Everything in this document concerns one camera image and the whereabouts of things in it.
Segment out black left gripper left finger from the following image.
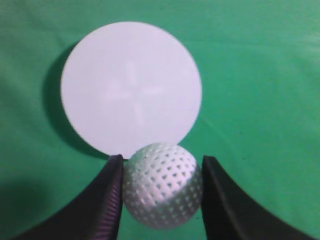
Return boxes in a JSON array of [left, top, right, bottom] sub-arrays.
[[15, 154, 124, 240]]

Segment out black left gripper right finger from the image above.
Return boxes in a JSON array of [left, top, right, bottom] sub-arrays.
[[201, 155, 311, 240]]

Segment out white dimpled ball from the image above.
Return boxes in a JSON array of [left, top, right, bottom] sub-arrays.
[[122, 142, 204, 230]]

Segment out white round plate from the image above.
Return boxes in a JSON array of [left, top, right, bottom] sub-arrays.
[[60, 21, 203, 158]]

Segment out green table cloth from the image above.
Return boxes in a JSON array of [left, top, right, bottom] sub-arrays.
[[0, 0, 320, 240]]

